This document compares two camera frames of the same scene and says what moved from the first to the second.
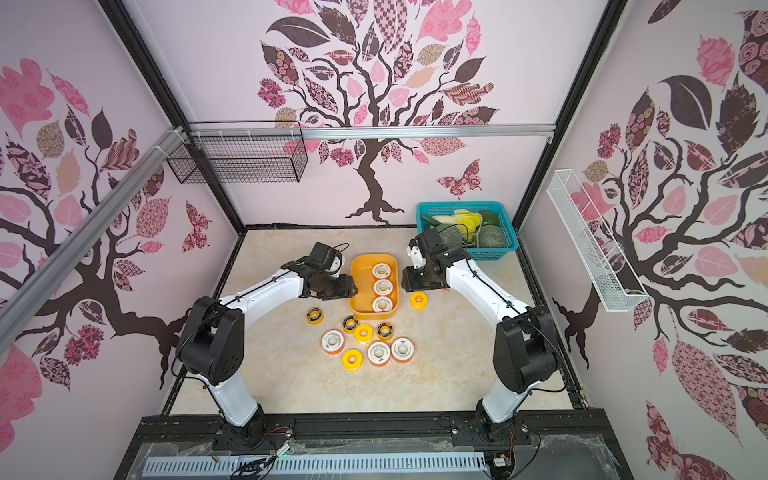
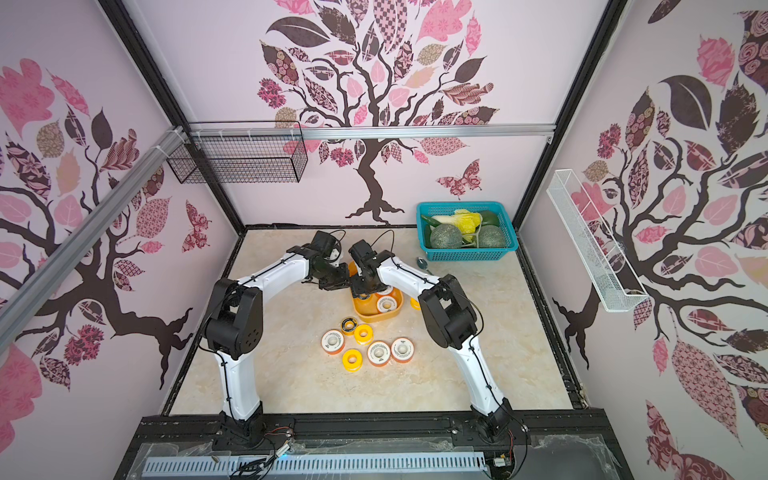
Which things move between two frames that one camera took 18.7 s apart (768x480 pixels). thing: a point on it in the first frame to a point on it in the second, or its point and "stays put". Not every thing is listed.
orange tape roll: x=383 y=287 stays put
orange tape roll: x=402 y=350 stays put
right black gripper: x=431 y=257 to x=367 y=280
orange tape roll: x=382 y=304 stays put
